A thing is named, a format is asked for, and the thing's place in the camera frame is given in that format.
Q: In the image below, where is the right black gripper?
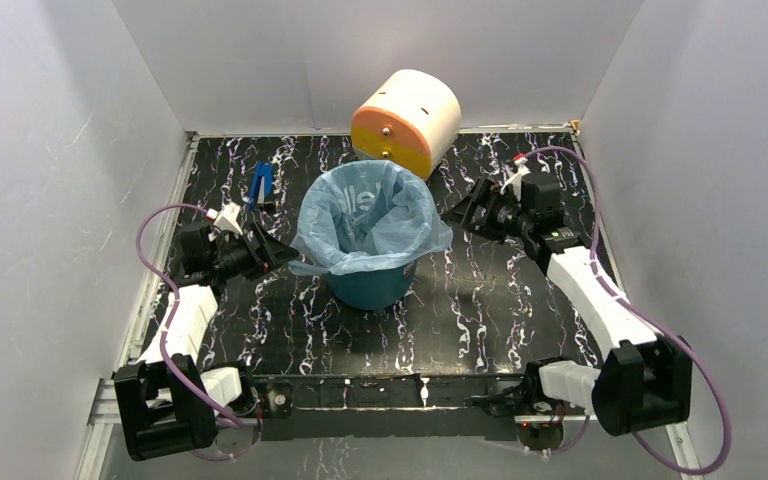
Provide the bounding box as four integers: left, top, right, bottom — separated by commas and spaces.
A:
440, 177, 533, 246

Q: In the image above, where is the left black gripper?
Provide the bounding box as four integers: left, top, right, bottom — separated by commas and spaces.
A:
212, 222, 299, 281

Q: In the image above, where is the blue stapler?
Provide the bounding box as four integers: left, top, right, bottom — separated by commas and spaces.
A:
248, 162, 276, 214

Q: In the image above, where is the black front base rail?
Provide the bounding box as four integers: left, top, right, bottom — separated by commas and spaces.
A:
211, 360, 567, 452

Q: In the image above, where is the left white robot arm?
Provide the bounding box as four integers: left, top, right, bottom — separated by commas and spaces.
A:
113, 221, 299, 461

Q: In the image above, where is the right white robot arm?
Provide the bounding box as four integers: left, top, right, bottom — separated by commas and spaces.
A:
442, 173, 693, 436

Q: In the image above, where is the teal plastic trash bin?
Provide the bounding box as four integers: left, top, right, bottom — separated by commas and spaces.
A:
325, 260, 418, 311

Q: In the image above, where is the light blue plastic bag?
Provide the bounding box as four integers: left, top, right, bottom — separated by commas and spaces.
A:
289, 160, 453, 276

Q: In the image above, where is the white drawer box orange front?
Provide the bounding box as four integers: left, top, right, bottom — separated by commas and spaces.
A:
350, 69, 462, 180

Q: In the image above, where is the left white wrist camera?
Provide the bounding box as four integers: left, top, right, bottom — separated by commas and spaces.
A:
208, 202, 243, 236

